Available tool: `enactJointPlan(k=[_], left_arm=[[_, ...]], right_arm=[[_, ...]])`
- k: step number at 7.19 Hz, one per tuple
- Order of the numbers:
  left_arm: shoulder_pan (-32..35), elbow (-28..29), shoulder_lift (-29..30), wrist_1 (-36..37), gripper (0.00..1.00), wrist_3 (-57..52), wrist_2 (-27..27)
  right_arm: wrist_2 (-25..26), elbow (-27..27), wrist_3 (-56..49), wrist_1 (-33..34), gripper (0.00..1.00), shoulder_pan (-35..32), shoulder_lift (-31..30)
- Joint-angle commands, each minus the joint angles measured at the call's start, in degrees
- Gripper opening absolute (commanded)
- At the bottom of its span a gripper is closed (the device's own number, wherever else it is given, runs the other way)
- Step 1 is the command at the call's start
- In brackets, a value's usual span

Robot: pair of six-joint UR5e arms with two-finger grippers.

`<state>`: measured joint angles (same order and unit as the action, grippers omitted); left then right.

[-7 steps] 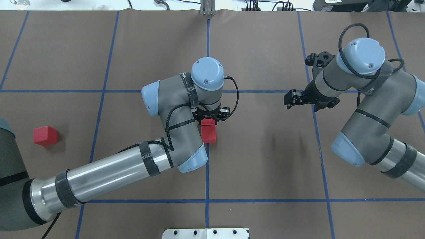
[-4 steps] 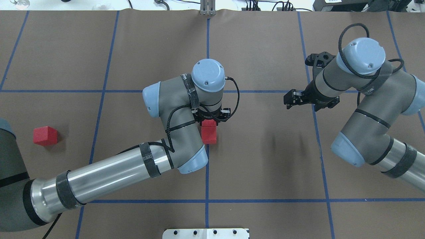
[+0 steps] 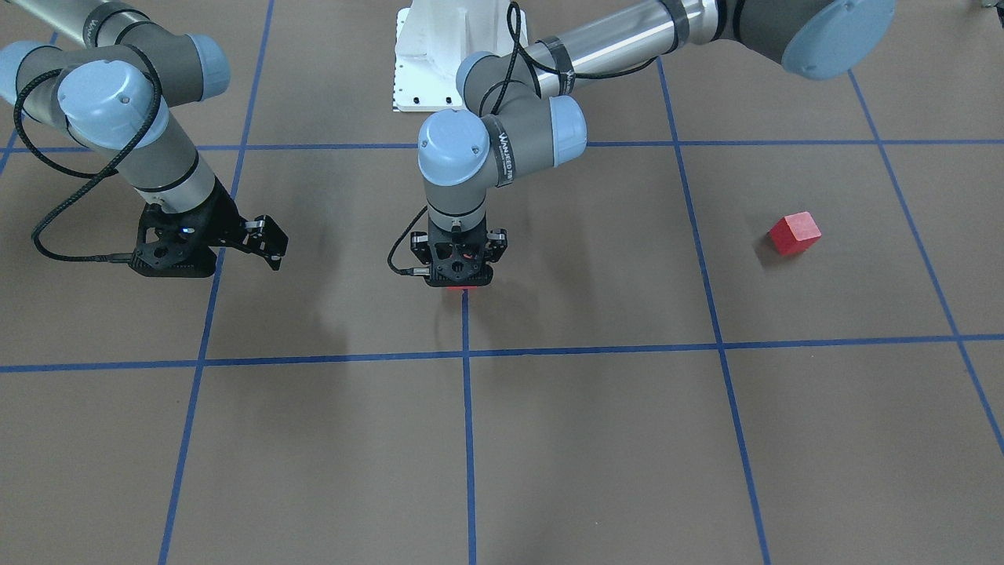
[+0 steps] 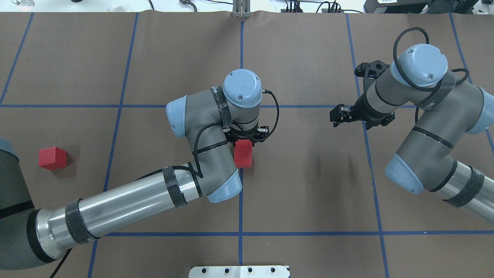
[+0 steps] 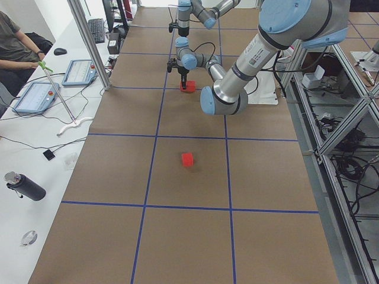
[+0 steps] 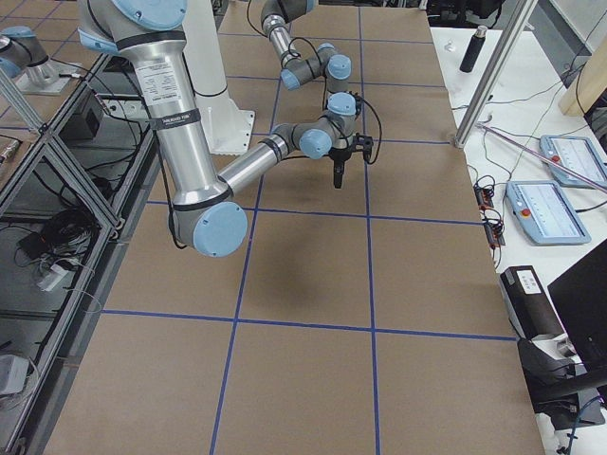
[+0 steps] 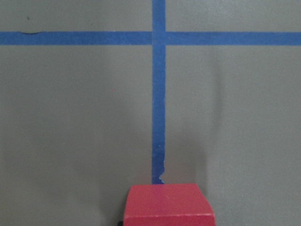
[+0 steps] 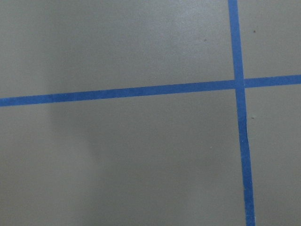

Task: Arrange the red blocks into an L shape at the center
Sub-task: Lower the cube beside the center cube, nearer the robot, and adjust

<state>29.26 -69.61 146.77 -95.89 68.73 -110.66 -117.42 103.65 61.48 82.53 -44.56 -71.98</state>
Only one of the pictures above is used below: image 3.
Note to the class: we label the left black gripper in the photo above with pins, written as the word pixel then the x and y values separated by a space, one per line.
pixel 496 242

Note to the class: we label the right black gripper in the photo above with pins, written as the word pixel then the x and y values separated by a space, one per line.
pixel 225 217

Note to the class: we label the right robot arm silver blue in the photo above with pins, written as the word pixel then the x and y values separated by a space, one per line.
pixel 114 96

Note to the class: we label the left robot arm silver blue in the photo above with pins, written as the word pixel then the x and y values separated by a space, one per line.
pixel 518 115

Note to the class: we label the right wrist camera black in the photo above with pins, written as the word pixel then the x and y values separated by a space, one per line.
pixel 175 263

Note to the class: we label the white central robot pedestal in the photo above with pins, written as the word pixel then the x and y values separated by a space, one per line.
pixel 433 39

